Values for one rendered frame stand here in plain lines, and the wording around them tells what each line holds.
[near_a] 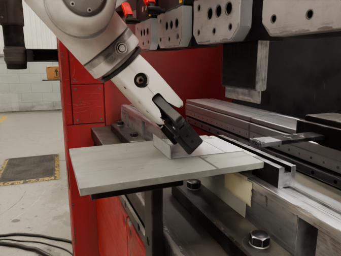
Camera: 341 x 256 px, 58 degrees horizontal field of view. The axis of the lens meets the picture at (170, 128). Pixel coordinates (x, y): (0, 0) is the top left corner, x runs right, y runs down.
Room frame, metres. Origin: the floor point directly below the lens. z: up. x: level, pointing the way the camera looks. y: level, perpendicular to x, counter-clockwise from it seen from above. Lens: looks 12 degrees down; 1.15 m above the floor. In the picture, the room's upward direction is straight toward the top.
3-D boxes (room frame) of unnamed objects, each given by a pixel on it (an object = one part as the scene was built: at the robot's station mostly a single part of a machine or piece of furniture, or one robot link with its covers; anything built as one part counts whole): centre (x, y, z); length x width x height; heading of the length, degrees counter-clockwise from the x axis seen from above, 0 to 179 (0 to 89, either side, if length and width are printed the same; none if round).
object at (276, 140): (0.58, -0.27, 1.01); 0.26 x 0.12 x 0.05; 112
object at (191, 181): (0.56, -0.05, 0.91); 0.03 x 0.03 x 0.02
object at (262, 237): (0.37, -0.12, 0.91); 0.03 x 0.03 x 0.02
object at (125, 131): (1.06, 0.16, 0.89); 0.30 x 0.05 x 0.03; 22
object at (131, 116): (1.03, 0.08, 0.92); 0.50 x 0.06 x 0.10; 22
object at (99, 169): (0.47, 0.02, 1.00); 0.26 x 0.18 x 0.01; 112
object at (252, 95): (0.52, -0.12, 1.13); 0.10 x 0.02 x 0.10; 22
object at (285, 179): (0.50, -0.13, 0.99); 0.20 x 0.03 x 0.03; 22
